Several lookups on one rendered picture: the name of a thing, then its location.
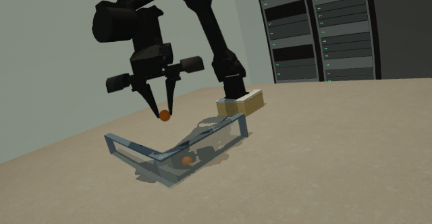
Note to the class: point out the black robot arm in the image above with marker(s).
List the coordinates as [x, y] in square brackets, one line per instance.
[120, 21]

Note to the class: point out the brown ball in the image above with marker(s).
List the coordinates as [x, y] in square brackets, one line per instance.
[164, 115]

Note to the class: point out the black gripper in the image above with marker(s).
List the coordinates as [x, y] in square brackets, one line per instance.
[189, 65]

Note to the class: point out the clear l-shaped corner wall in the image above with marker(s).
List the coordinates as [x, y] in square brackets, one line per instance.
[158, 156]

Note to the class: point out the clear glass l-shaped low walls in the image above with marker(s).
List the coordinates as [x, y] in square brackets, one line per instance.
[185, 164]

